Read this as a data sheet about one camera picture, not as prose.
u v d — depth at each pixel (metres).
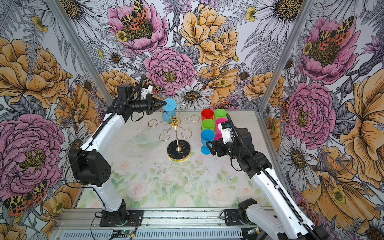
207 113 1.04
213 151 0.65
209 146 0.69
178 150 0.99
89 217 0.77
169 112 0.80
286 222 0.39
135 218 0.74
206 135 0.90
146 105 0.72
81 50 0.87
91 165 0.47
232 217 0.74
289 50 0.87
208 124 0.95
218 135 1.01
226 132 0.64
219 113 1.02
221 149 0.63
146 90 0.75
